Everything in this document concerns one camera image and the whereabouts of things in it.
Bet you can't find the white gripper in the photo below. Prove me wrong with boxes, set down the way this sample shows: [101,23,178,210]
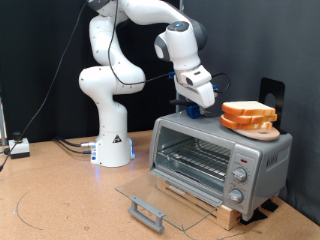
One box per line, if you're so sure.
[174,80,216,114]

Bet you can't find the spatula with blue grip block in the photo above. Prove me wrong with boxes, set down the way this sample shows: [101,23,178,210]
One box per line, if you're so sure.
[169,99,215,120]

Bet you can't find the glass oven door with handle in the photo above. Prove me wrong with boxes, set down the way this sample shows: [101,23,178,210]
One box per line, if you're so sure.
[115,167,224,233]

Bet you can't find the silver oven knob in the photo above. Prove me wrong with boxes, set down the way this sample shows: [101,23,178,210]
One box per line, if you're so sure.
[227,188,244,204]
[232,166,248,183]

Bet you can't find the silver toaster oven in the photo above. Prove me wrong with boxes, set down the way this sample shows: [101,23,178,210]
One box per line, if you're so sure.
[148,107,294,222]

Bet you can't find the wooden block under oven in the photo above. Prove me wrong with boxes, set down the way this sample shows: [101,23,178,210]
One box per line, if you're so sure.
[156,176,243,231]

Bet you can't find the round wooden board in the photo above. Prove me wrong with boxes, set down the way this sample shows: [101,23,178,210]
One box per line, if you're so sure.
[229,126,281,142]

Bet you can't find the black metal bookend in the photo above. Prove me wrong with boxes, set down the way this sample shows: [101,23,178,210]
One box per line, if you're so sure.
[259,77,289,135]

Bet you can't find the grey backdrop curtain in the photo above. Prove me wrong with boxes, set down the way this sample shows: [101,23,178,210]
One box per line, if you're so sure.
[181,0,320,226]

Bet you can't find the metal pole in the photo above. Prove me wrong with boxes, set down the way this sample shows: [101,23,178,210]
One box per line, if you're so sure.
[175,0,186,113]

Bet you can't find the black wedge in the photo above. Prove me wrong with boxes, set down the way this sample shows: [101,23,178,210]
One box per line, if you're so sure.
[239,207,269,226]

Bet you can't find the black backdrop curtain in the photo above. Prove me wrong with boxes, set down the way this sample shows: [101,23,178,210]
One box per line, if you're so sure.
[0,0,183,144]

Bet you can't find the emergency stop button box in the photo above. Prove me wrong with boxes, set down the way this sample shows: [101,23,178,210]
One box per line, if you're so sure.
[8,131,31,159]

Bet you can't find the wire oven rack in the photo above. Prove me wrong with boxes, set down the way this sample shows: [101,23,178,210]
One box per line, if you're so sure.
[156,137,232,183]

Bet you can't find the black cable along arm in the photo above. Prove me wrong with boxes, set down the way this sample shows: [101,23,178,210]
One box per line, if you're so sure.
[107,0,232,95]

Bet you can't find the black base cable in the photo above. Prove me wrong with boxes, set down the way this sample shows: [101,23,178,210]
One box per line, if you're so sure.
[57,139,94,155]
[53,135,98,149]

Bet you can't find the black hanging cable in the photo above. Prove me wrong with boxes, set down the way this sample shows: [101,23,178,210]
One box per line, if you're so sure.
[0,0,89,172]

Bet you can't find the metal frame leg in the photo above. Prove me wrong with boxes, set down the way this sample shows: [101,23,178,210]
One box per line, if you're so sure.
[0,96,7,147]

